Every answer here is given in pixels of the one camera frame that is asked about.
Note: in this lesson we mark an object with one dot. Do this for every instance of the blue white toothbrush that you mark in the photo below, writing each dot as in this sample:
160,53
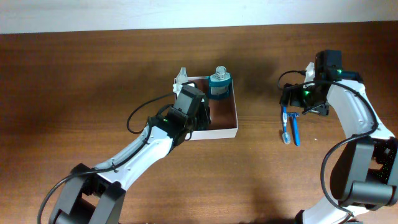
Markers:
285,135

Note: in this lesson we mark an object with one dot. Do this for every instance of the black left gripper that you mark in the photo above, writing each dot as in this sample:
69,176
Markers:
205,111

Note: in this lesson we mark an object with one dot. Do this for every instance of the pink cardboard box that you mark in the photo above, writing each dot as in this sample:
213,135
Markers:
224,120

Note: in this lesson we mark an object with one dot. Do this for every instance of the blue disposable razor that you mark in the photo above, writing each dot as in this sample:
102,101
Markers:
295,128

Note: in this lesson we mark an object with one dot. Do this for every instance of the teal mouthwash bottle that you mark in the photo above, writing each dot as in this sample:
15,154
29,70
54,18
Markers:
219,84

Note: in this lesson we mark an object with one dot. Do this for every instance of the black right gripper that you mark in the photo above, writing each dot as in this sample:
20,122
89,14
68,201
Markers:
321,109

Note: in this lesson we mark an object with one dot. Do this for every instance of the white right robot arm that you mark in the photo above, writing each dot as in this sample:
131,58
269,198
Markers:
358,174

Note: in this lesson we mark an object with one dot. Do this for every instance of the purple foaming soap pump bottle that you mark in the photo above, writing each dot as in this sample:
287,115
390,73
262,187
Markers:
182,76

